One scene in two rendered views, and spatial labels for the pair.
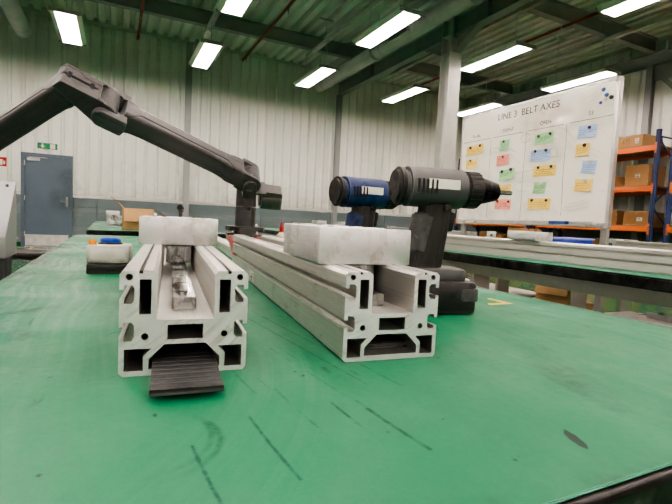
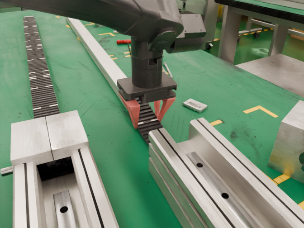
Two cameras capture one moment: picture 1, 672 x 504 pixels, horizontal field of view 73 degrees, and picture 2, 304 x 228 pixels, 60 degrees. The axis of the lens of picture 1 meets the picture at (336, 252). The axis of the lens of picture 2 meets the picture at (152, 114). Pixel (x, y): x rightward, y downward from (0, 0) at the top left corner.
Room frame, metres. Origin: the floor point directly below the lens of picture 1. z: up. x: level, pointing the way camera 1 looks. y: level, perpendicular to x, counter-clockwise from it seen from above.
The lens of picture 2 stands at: (0.84, 0.28, 1.11)
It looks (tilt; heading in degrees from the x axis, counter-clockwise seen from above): 33 degrees down; 357
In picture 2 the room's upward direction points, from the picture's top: straight up
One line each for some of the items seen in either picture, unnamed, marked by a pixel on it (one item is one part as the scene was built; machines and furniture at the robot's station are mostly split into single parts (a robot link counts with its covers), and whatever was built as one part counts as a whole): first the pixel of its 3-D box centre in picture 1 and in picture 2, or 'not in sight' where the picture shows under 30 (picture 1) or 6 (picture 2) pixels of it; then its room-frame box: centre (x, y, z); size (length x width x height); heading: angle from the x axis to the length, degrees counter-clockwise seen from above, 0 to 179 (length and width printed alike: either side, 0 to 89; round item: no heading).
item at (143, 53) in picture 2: (248, 198); (150, 40); (1.30, 0.26, 0.96); 0.07 x 0.06 x 0.07; 108
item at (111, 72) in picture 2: (222, 244); (89, 43); (1.82, 0.46, 0.79); 0.96 x 0.04 x 0.03; 20
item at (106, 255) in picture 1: (114, 257); not in sight; (0.96, 0.47, 0.81); 0.10 x 0.08 x 0.06; 110
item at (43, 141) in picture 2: not in sight; (46, 158); (1.16, 0.42, 0.83); 0.12 x 0.09 x 0.10; 110
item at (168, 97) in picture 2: (248, 244); (152, 104); (1.31, 0.25, 0.83); 0.07 x 0.07 x 0.09; 21
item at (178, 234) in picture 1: (178, 237); not in sight; (0.74, 0.26, 0.87); 0.16 x 0.11 x 0.07; 20
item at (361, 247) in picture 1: (340, 252); not in sight; (0.58, -0.01, 0.87); 0.16 x 0.11 x 0.07; 20
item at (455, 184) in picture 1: (451, 240); not in sight; (0.71, -0.18, 0.89); 0.20 x 0.08 x 0.22; 103
